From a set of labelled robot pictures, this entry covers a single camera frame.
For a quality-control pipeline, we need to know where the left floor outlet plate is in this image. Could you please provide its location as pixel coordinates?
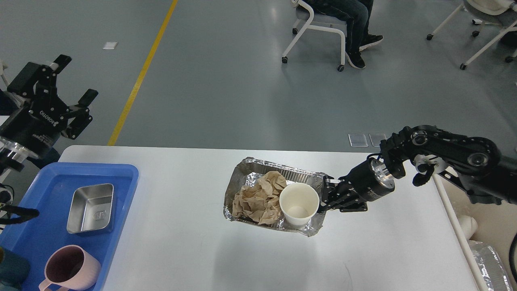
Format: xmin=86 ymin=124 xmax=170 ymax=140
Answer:
xmin=348 ymin=134 xmax=369 ymax=148

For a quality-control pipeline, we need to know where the blue plastic tray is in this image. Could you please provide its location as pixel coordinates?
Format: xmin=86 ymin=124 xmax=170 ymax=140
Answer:
xmin=1 ymin=162 xmax=139 ymax=291

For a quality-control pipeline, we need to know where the floor outlet plate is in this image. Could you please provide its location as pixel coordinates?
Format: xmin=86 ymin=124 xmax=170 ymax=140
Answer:
xmin=369 ymin=133 xmax=387 ymax=148
xmin=348 ymin=134 xmax=369 ymax=148

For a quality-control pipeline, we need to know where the foil scrap in bin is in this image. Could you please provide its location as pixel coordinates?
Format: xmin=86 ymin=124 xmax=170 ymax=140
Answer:
xmin=468 ymin=240 xmax=513 ymax=291

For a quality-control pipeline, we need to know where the person in blue hoodie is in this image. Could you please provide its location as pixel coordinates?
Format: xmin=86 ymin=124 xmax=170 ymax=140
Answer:
xmin=306 ymin=0 xmax=383 ymax=69

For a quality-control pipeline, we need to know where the white chair top right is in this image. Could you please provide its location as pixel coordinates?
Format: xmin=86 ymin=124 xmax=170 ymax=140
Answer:
xmin=426 ymin=0 xmax=517 ymax=70

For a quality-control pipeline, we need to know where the right floor outlet plate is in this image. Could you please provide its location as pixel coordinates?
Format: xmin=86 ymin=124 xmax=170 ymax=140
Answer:
xmin=369 ymin=133 xmax=387 ymax=148

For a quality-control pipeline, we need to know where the aluminium foil tray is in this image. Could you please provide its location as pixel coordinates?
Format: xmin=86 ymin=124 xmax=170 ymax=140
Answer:
xmin=223 ymin=157 xmax=325 ymax=236

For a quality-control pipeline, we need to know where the white paper cup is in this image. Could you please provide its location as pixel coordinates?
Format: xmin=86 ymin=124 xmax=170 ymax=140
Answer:
xmin=279 ymin=183 xmax=321 ymax=227

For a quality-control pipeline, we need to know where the grey chair at left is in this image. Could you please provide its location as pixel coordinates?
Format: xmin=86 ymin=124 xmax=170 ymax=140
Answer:
xmin=0 ymin=59 xmax=24 ymax=108

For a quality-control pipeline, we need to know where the white cup in bin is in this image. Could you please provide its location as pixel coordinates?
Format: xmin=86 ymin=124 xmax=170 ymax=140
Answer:
xmin=457 ymin=214 xmax=478 ymax=240

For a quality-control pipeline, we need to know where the pink mug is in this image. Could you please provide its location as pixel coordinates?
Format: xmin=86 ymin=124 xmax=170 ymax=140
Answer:
xmin=38 ymin=245 xmax=101 ymax=291

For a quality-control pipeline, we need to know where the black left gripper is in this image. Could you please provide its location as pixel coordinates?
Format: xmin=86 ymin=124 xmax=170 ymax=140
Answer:
xmin=1 ymin=55 xmax=98 ymax=159

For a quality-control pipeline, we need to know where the white side table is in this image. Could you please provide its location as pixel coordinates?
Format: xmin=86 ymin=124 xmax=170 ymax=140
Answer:
xmin=0 ymin=116 xmax=10 ymax=127

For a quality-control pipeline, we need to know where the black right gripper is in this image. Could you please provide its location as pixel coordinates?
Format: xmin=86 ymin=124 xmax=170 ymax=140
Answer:
xmin=317 ymin=157 xmax=395 ymax=213

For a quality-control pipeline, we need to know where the stainless steel rectangular tray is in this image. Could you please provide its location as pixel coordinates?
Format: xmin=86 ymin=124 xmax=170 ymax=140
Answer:
xmin=66 ymin=183 xmax=115 ymax=236

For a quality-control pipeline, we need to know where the brown paper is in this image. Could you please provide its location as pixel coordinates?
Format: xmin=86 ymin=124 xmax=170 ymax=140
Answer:
xmin=231 ymin=171 xmax=287 ymax=225

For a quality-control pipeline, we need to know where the white paper on floor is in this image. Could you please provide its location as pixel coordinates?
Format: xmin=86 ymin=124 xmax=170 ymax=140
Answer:
xmin=102 ymin=41 xmax=118 ymax=50

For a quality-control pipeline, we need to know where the cream plastic bin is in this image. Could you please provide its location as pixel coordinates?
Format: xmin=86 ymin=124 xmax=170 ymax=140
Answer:
xmin=433 ymin=175 xmax=517 ymax=290

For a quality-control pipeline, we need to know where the grey white office chair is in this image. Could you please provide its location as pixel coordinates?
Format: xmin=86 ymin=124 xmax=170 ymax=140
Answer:
xmin=282 ymin=0 xmax=347 ymax=72

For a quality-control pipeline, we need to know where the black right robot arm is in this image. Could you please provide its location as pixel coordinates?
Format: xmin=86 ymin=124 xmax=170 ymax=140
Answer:
xmin=320 ymin=125 xmax=517 ymax=212

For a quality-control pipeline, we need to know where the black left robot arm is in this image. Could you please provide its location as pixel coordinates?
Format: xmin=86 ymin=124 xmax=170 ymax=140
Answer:
xmin=0 ymin=55 xmax=98 ymax=230

